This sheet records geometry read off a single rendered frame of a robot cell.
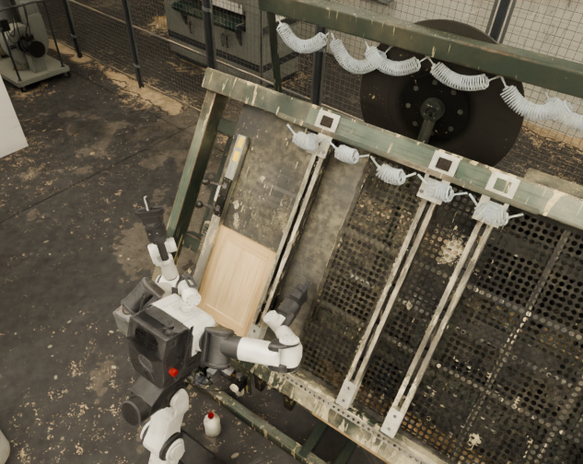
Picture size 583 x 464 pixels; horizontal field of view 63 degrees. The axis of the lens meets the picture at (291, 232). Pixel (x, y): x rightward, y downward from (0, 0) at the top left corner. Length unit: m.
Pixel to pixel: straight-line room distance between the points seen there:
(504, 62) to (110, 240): 3.40
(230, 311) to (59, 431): 1.47
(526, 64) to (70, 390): 3.18
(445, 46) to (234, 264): 1.40
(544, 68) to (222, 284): 1.73
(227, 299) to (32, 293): 2.11
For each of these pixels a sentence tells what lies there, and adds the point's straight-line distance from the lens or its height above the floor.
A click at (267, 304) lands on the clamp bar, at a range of 2.31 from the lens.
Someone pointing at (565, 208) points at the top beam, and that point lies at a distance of 1.93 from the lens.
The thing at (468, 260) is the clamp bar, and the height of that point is 1.60.
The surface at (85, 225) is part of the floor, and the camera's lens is 4.68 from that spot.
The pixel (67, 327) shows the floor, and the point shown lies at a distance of 3.92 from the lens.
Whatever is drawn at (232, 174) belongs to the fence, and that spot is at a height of 1.54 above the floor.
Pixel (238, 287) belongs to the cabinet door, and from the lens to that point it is 2.45.
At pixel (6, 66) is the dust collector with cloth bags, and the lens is 7.54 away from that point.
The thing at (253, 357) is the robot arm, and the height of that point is 1.36.
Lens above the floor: 2.95
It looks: 43 degrees down
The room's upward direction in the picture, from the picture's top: 3 degrees clockwise
